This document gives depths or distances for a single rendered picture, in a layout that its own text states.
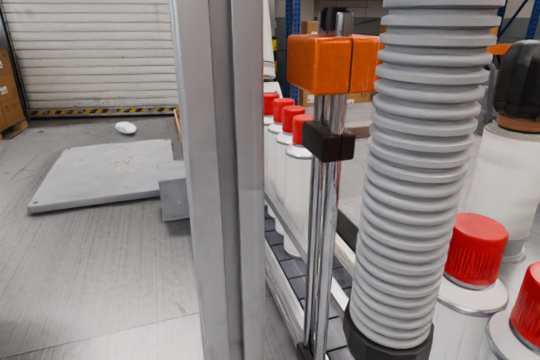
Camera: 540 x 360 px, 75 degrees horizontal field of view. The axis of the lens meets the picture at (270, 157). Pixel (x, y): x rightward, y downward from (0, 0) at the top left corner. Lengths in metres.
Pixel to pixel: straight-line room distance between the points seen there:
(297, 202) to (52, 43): 4.68
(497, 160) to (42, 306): 0.65
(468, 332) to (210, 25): 0.24
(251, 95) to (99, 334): 0.42
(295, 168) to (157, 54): 4.27
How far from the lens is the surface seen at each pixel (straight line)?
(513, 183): 0.56
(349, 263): 0.49
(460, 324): 0.27
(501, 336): 0.25
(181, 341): 0.51
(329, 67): 0.19
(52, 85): 5.12
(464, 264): 0.25
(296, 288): 0.48
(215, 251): 0.23
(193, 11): 0.19
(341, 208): 0.66
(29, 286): 0.67
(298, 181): 0.46
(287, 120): 0.50
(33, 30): 5.10
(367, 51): 0.20
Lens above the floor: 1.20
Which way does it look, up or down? 22 degrees down
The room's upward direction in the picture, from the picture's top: straight up
